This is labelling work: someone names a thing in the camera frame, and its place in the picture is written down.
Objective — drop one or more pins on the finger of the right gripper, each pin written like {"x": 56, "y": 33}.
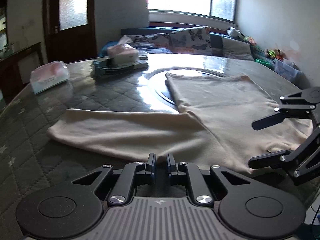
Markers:
{"x": 275, "y": 159}
{"x": 271, "y": 120}

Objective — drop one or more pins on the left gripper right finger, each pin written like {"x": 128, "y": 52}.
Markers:
{"x": 189, "y": 175}

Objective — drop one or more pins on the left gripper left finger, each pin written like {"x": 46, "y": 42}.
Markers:
{"x": 132, "y": 175}

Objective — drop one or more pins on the cream sweatshirt garment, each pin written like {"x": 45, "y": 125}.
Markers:
{"x": 213, "y": 126}

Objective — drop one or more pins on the clear plastic storage box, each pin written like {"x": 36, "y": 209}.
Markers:
{"x": 286, "y": 71}

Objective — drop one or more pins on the green bowl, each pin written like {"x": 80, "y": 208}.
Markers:
{"x": 263, "y": 62}

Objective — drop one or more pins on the small colourful plush toys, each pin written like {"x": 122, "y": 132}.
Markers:
{"x": 274, "y": 54}

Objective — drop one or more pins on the grey plain pillow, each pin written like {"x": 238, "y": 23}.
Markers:
{"x": 234, "y": 49}

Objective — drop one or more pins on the black white plush toy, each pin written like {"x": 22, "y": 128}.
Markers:
{"x": 234, "y": 33}

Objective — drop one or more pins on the round black induction cooktop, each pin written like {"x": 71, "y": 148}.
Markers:
{"x": 165, "y": 93}

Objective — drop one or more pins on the blue sofa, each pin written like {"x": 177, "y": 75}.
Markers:
{"x": 216, "y": 43}

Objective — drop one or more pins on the upright butterfly pillow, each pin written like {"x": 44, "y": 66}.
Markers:
{"x": 192, "y": 41}

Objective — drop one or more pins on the teal black smartwatch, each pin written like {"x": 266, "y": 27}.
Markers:
{"x": 106, "y": 68}

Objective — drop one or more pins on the white remote control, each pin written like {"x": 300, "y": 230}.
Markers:
{"x": 140, "y": 64}

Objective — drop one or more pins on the flat butterfly pillow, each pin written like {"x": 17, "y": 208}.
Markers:
{"x": 153, "y": 44}

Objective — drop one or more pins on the soft pack pink tissues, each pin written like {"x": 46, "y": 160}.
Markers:
{"x": 48, "y": 76}

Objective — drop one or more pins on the green flat packet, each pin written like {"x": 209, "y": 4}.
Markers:
{"x": 143, "y": 55}

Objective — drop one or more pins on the pink white tissue box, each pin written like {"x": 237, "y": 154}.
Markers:
{"x": 122, "y": 53}

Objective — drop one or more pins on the dark wooden side cabinet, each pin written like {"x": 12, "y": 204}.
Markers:
{"x": 16, "y": 70}

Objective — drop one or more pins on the dark wooden door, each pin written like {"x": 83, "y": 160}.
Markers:
{"x": 69, "y": 30}

